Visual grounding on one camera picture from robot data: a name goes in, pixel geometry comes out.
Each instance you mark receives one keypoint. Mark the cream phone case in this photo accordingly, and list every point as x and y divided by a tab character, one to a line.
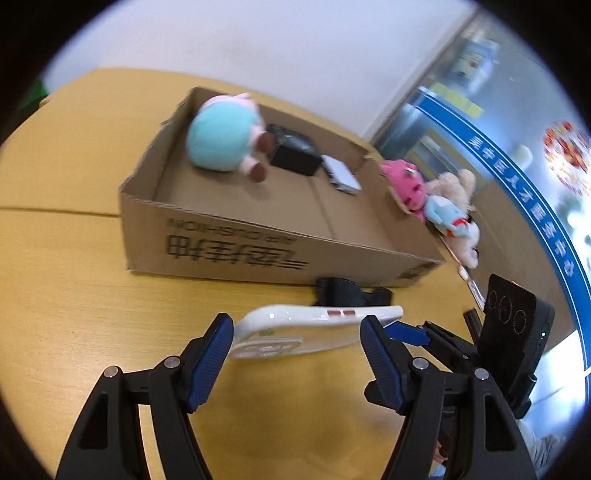
282	330

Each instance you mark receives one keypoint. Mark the pink plush bear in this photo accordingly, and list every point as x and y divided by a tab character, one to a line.
406	185

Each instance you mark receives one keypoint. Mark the blue red plush toy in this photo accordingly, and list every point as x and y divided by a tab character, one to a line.
447	218

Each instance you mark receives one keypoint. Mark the white earbuds case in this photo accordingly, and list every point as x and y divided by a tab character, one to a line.
463	273

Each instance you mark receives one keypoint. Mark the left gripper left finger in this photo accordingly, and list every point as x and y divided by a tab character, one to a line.
106	441

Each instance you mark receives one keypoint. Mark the cardboard box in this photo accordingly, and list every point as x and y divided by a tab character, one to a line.
180	220

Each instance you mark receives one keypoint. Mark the white power bank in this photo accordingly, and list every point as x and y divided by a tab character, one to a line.
341	176

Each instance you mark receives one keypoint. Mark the grey sleeve forearm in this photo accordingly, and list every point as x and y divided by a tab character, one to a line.
543	451

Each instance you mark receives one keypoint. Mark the white plush toy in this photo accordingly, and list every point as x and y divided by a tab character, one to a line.
465	249

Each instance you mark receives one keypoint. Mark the pig plush teal shirt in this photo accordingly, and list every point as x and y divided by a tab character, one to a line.
225	134

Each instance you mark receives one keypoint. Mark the black sunglasses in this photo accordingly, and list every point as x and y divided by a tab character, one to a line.
341	292

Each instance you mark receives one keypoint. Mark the black small box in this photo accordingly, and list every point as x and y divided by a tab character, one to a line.
294	151

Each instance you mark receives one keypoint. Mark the beige plush toy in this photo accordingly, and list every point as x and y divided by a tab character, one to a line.
458	188

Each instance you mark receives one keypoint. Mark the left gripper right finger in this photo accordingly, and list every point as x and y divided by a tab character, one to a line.
450	404

